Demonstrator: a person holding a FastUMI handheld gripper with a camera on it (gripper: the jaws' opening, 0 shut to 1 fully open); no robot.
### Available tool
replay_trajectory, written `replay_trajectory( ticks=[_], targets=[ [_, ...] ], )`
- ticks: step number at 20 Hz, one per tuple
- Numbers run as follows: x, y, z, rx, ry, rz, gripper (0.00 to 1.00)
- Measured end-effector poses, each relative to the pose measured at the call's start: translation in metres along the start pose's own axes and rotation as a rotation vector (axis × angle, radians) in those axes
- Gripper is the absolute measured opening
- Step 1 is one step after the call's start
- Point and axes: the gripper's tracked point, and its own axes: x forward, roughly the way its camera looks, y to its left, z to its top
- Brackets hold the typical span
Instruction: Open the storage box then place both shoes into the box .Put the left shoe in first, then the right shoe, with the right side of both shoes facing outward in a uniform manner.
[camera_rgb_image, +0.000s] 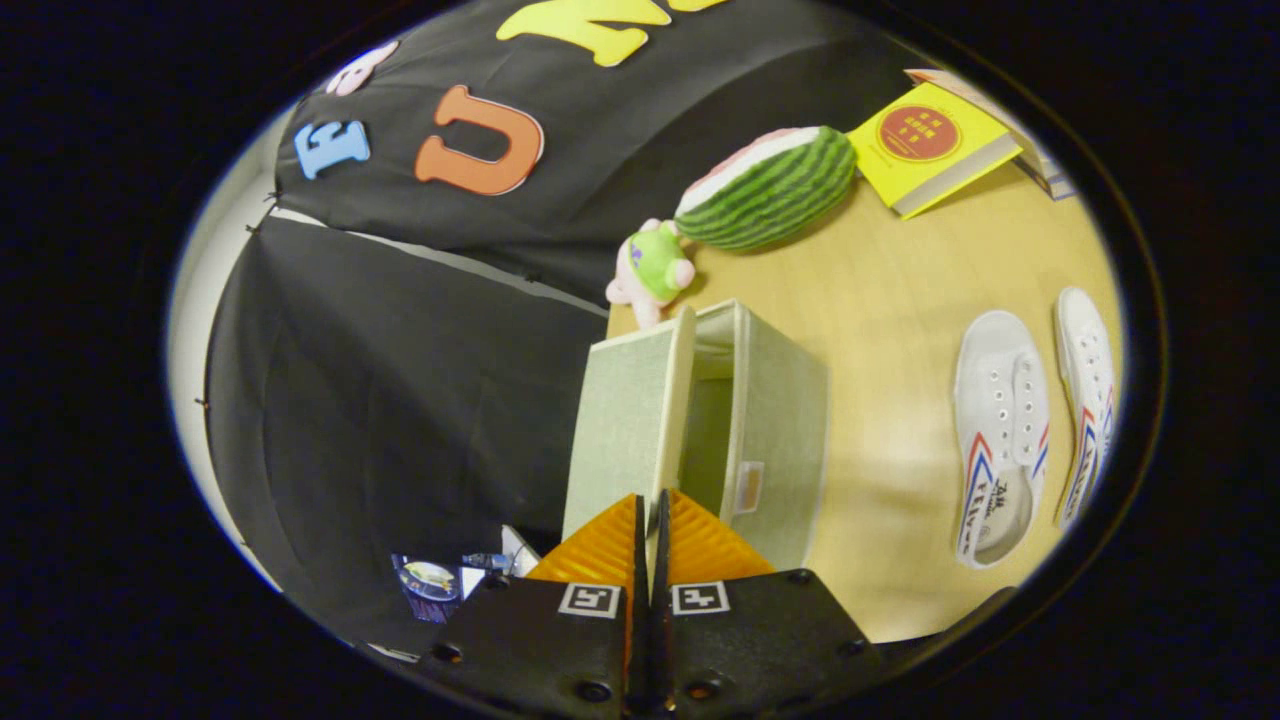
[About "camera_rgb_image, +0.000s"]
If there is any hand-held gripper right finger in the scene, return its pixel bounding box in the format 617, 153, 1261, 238
650, 488, 888, 718

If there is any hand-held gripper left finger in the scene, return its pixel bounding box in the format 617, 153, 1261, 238
415, 492, 651, 717

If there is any pale green fabric storage box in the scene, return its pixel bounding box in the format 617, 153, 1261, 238
562, 298, 831, 573

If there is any white canvas shoe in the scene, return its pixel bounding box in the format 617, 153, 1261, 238
953, 310, 1052, 570
1053, 287, 1118, 531

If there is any blue printed card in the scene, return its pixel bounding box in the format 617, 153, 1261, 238
390, 552, 516, 624

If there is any pink and green plush toy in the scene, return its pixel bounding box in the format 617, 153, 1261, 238
605, 218, 697, 329

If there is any watermelon slice plush toy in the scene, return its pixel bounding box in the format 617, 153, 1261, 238
674, 125, 859, 251

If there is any yellow book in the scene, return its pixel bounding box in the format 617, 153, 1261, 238
847, 82, 1025, 220

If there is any blue-grey book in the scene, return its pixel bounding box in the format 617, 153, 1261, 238
1015, 150, 1078, 201

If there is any beige book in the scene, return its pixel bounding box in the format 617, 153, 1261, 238
905, 68, 1046, 166

